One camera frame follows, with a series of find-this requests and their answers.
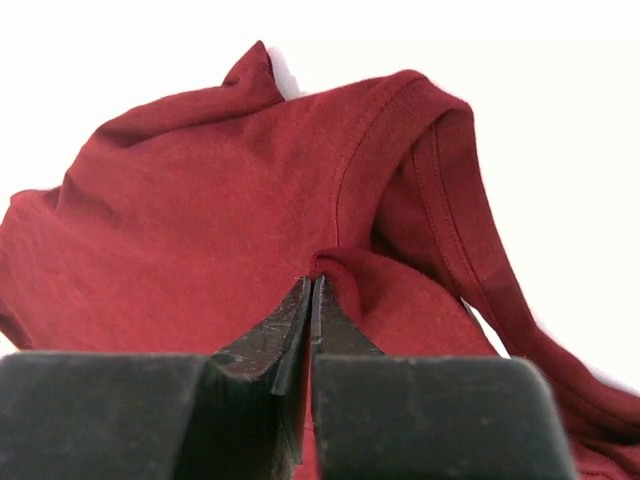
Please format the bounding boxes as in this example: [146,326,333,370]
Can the dark red t-shirt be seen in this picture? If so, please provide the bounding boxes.
[1,43,639,479]

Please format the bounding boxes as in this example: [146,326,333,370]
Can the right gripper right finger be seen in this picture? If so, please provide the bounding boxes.
[310,275,383,357]

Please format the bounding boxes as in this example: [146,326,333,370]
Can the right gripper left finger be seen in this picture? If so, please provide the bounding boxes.
[211,277,312,465]

